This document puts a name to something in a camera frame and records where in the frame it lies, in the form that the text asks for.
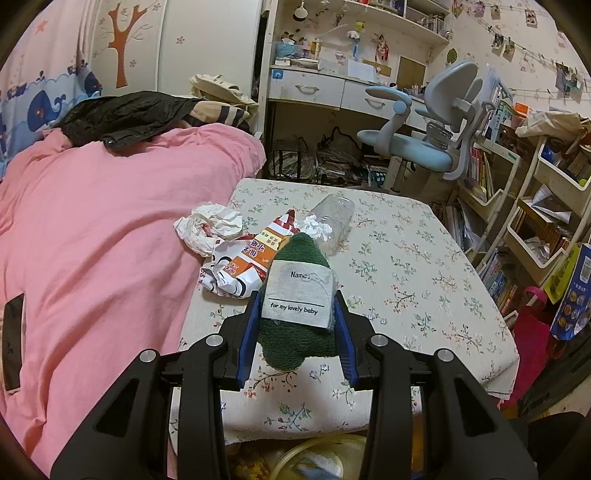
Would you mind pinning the pile of newspapers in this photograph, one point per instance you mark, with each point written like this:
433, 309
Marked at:
339, 161

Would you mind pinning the white wall shelf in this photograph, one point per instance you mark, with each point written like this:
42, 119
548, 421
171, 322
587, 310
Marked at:
369, 27

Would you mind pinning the blue grey desk chair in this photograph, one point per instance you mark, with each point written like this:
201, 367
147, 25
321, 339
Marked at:
415, 147

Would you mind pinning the yellow green bag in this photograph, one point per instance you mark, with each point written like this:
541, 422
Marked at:
561, 277

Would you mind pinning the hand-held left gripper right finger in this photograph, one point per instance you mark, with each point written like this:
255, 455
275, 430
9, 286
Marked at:
347, 344

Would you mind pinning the pink bag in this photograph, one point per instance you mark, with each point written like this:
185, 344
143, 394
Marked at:
531, 341

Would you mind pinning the white storage cart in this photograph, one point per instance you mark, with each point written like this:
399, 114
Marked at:
545, 221

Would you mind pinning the blue paper bag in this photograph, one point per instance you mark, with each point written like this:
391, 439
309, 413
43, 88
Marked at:
575, 295

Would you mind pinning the yellow basin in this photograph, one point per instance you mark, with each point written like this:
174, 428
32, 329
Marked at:
318, 454

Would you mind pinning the black flat device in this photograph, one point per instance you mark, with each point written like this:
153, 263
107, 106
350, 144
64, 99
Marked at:
13, 341

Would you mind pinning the small crumpled white paper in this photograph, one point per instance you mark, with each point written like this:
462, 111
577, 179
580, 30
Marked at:
316, 228

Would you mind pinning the whale print cloth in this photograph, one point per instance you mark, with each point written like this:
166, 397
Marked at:
41, 106

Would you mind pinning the white desk drawer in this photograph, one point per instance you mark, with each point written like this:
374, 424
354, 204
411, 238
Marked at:
374, 97
304, 87

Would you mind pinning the green towel with grey label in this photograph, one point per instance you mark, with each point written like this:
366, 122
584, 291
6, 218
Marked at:
295, 351

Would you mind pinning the snack packet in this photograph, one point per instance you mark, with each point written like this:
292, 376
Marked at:
240, 270

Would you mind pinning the white tissue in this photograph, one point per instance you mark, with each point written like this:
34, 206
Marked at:
207, 226

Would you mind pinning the pink blanket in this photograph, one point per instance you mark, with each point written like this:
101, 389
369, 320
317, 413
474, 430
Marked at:
92, 254

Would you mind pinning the floral tablecloth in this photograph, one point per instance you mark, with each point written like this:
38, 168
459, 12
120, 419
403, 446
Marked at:
415, 277

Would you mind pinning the clear plastic bottle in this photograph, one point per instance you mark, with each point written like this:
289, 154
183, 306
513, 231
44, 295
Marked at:
336, 211

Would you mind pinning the black jacket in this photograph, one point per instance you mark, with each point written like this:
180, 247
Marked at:
124, 115

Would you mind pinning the cream cloth bag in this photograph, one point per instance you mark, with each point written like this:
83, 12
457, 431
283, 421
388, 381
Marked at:
554, 123

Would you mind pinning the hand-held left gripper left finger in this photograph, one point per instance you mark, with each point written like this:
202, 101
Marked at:
247, 344

